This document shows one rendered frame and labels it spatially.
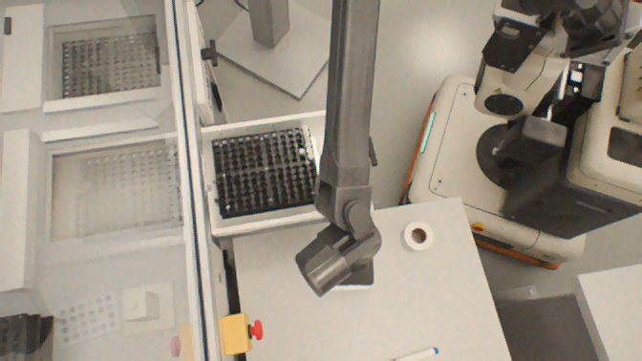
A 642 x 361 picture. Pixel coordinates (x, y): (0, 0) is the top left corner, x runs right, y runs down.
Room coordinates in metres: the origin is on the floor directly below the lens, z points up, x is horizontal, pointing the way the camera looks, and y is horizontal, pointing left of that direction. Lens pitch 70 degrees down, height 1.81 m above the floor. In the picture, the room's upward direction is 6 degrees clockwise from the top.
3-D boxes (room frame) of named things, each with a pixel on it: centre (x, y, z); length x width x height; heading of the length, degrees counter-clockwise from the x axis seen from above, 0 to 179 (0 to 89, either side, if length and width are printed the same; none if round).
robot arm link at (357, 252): (0.14, -0.07, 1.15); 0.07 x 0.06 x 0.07; 133
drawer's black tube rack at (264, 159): (0.34, 0.12, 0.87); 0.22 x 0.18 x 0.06; 107
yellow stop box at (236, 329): (-0.01, 0.13, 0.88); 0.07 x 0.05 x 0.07; 17
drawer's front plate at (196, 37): (0.61, 0.33, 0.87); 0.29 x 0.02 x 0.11; 17
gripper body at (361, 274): (0.14, -0.07, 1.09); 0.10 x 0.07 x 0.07; 6
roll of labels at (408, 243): (0.25, -0.25, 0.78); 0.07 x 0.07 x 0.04
